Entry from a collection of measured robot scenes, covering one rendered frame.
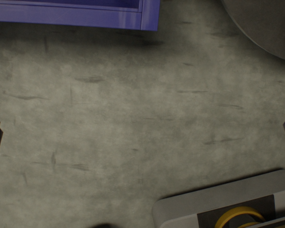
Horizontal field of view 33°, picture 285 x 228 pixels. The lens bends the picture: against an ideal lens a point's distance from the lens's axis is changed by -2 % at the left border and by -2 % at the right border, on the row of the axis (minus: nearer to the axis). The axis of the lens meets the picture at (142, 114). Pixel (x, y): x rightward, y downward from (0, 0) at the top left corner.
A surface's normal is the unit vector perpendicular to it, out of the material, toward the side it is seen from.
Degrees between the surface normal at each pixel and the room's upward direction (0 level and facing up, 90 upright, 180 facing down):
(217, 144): 0
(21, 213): 0
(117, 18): 0
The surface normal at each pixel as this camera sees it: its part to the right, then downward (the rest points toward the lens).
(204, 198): -0.18, -0.94
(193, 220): 0.14, 0.28
